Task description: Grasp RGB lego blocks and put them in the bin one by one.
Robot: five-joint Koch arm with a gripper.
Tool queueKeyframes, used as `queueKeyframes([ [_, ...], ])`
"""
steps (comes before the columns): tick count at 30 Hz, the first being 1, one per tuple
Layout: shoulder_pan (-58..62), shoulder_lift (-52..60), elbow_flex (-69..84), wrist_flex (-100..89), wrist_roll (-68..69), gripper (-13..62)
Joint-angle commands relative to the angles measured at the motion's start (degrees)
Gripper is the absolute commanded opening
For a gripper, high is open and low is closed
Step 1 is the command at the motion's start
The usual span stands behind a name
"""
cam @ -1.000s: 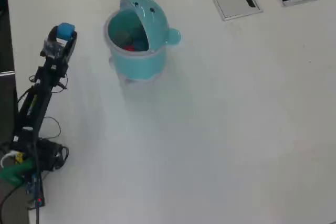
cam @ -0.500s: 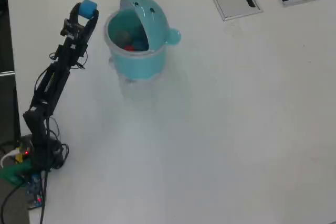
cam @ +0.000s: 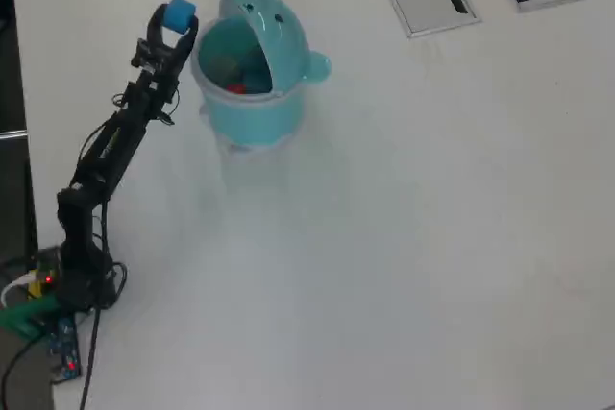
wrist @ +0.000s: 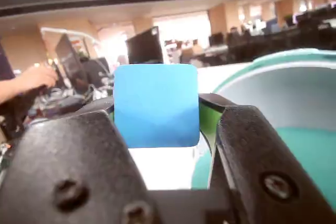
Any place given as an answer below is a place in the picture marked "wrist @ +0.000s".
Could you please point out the teal whale shaped bin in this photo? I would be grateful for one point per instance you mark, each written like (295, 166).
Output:
(294, 98)

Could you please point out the black computer monitor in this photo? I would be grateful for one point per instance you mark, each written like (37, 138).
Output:
(144, 47)

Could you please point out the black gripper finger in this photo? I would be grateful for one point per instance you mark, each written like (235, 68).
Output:
(65, 161)
(257, 155)

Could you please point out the bare operator hand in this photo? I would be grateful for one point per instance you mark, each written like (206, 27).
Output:
(36, 78)

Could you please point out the blue cube block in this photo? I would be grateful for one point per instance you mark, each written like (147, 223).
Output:
(157, 106)

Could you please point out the operator forearm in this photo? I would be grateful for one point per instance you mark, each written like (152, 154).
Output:
(9, 90)

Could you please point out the black angled monitor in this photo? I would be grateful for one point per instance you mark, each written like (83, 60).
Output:
(69, 61)

